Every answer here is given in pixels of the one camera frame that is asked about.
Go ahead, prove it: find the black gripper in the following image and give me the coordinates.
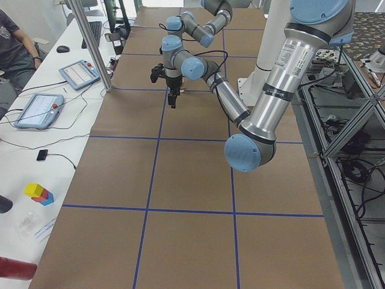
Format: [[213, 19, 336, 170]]
[[165, 75, 182, 109]]

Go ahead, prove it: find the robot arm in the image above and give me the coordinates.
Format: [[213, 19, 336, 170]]
[[165, 0, 233, 48], [161, 1, 356, 172]]

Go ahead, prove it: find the far teach pendant tablet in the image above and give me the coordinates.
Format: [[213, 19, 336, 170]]
[[58, 60, 100, 91]]

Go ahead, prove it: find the teach pendant tablet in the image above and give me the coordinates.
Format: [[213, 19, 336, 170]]
[[58, 60, 100, 91], [14, 93, 64, 129]]

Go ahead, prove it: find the black keyboard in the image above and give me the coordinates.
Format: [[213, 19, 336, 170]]
[[88, 21, 102, 46]]

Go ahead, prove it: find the black computer mouse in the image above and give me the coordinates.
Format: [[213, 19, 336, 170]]
[[56, 45, 70, 53]]

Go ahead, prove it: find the near teach pendant tablet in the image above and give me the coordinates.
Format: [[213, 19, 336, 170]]
[[14, 93, 64, 129]]

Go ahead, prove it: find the small black box device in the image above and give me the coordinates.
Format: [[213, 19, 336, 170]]
[[36, 149, 48, 161]]

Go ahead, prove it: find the seated person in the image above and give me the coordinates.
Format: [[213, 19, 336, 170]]
[[0, 8, 43, 118]]

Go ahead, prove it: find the blue toy block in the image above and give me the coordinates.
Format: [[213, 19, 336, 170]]
[[40, 192, 54, 206]]

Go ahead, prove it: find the red toy block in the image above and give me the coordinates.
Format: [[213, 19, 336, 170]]
[[31, 189, 49, 203]]

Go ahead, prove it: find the yellow toy block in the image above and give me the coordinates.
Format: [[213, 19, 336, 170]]
[[24, 183, 44, 197]]

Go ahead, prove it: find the red cylinder bottle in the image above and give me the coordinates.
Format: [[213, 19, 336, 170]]
[[1, 257, 37, 281]]

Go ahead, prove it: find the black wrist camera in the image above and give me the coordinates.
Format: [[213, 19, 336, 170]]
[[150, 63, 165, 83]]

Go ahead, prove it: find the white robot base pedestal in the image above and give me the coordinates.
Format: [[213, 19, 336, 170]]
[[238, 0, 290, 107]]

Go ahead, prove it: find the aluminium frame post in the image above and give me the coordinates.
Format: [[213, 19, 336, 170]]
[[68, 0, 112, 92]]

